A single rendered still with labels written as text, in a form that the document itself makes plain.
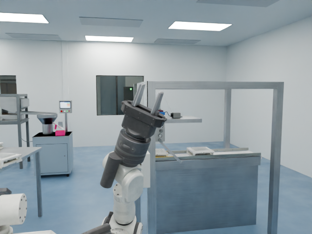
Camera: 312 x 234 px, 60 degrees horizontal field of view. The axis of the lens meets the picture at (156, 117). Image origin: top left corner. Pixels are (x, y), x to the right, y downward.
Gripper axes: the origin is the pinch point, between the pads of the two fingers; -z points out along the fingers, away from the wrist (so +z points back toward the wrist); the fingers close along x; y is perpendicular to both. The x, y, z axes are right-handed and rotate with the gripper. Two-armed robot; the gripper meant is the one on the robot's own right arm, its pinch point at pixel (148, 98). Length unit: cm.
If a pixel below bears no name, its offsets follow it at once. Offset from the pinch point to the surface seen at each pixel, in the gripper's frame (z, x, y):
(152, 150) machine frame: 75, 22, 122
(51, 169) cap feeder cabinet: 286, 223, 293
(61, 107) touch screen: 193, 269, 347
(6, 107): 236, 377, 324
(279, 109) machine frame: 17, -55, 182
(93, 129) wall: 322, 303, 561
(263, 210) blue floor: 163, -110, 285
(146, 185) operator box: 95, 14, 107
